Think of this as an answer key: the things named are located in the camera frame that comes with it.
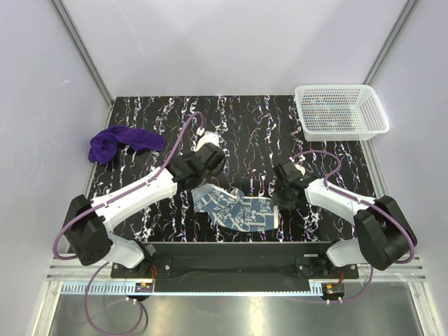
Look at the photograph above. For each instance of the white plastic basket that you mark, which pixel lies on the white plastic basket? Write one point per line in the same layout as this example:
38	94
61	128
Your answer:
340	112

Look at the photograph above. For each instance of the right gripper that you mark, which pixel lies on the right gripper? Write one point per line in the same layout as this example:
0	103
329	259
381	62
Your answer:
278	201

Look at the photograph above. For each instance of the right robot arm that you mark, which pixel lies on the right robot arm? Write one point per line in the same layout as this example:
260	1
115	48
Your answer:
383	234

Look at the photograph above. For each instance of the black marble pattern mat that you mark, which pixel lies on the black marble pattern mat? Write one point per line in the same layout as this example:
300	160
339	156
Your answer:
256	133

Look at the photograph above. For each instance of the purple towel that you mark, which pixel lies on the purple towel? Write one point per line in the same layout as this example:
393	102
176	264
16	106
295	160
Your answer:
104	145

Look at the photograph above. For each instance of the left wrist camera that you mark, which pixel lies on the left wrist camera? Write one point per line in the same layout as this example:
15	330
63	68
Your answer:
208	138

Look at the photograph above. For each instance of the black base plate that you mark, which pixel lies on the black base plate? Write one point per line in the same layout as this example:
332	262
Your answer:
303	260

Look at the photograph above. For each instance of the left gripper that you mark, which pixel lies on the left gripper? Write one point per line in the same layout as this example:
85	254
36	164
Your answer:
192	152

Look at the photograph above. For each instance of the blue white patterned towel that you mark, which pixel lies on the blue white patterned towel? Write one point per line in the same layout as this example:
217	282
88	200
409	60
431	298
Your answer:
234	210

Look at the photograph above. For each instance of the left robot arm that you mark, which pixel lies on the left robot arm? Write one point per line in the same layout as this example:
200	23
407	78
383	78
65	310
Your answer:
89	224

